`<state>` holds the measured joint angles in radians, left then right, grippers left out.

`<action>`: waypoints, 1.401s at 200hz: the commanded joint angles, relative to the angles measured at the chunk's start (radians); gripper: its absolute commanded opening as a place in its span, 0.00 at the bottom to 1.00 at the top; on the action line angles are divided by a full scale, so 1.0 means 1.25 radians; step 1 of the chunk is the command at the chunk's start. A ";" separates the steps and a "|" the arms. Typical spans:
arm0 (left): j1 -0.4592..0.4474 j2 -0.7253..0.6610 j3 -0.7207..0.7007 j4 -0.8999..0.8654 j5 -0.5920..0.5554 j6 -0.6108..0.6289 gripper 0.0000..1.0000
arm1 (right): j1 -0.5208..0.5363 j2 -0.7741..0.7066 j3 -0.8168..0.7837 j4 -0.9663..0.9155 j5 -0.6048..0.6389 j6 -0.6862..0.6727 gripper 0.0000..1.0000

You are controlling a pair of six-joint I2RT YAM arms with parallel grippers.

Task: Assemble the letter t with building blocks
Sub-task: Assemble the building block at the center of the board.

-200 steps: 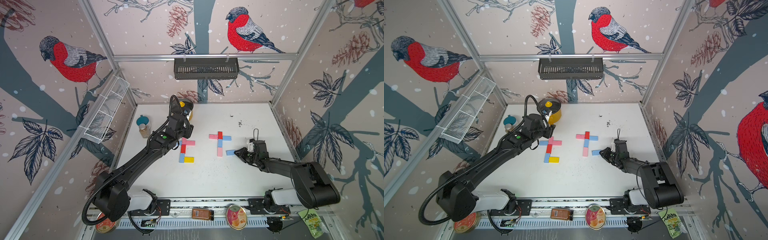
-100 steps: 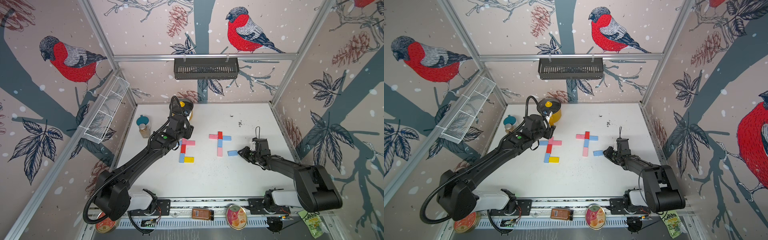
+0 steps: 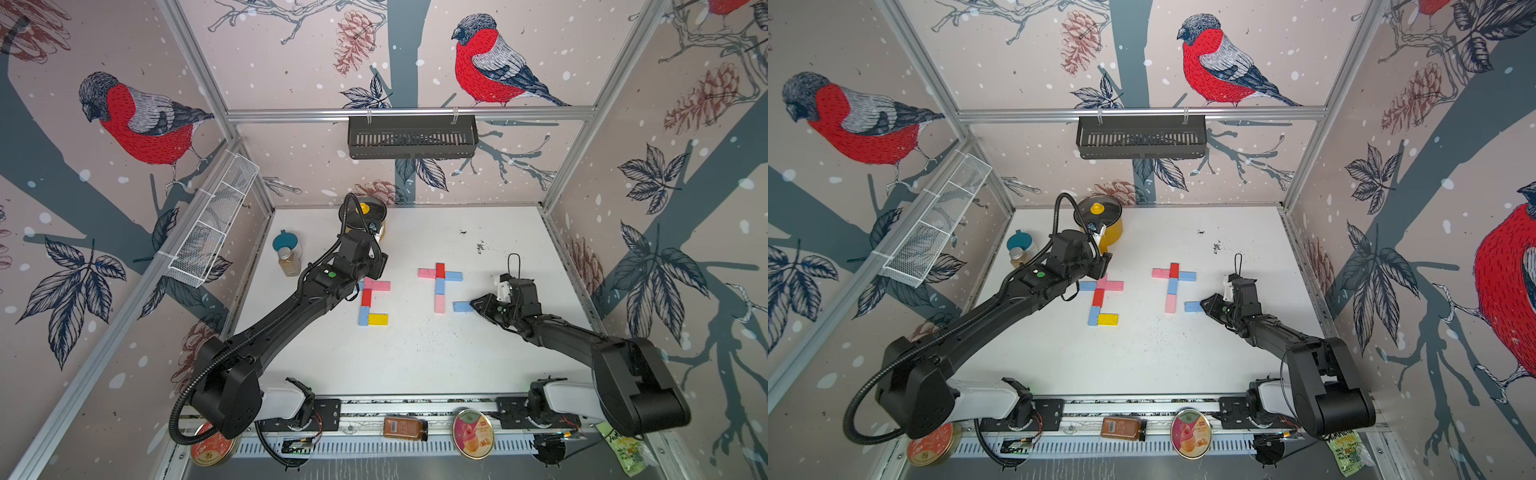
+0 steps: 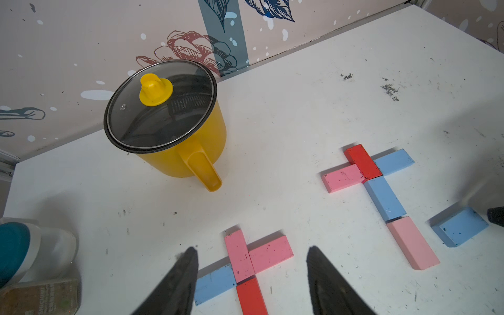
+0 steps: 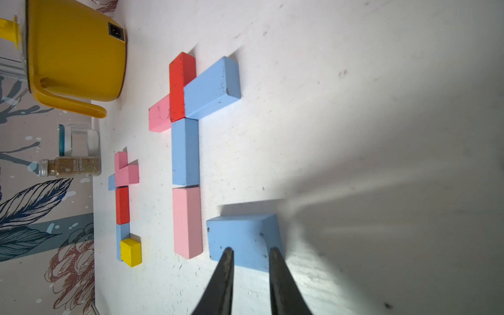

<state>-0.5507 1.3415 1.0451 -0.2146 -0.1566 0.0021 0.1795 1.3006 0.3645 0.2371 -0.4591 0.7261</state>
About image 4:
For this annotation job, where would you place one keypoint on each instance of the teal lid jar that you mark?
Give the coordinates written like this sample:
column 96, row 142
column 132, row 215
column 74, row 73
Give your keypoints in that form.
column 30, row 253

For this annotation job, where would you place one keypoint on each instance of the pink block cluster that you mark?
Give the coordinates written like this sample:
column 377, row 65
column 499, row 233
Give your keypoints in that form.
column 342, row 178

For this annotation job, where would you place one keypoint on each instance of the red block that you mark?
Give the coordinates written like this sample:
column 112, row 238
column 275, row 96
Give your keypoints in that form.
column 251, row 299
column 358, row 156

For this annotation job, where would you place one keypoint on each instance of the blue block cluster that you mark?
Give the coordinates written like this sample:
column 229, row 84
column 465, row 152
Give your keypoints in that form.
column 394, row 162

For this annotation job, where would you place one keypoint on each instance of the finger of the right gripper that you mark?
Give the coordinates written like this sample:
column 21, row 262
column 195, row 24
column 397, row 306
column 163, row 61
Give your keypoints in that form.
column 496, row 216

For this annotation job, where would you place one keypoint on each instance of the blue block table edge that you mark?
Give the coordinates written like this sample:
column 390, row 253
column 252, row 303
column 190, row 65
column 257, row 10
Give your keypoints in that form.
column 454, row 228

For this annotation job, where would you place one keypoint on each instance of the glass lid yellow knob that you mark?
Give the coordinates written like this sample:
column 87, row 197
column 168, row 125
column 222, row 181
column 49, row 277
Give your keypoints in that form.
column 160, row 106

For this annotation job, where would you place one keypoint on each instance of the yellow pot with handle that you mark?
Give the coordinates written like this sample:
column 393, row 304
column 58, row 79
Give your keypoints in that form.
column 196, row 155

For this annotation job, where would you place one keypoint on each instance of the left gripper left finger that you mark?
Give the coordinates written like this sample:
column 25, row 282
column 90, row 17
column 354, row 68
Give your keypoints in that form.
column 175, row 293

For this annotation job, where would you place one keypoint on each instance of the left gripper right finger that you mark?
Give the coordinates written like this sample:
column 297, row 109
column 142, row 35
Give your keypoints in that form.
column 330, row 292

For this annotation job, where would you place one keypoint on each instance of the brown spice jar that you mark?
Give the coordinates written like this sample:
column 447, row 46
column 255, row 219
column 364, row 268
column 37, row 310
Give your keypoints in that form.
column 59, row 296

